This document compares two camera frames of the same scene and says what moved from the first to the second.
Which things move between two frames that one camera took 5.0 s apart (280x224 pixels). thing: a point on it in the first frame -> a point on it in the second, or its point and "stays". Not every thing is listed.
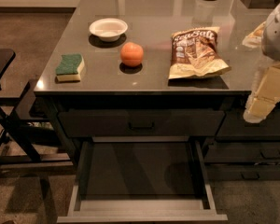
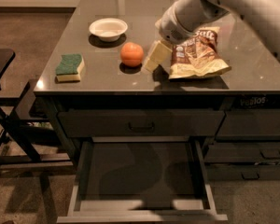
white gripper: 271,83 -> 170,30
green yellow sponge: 69,69 stays
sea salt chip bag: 194,52 stays
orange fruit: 132,54 stays
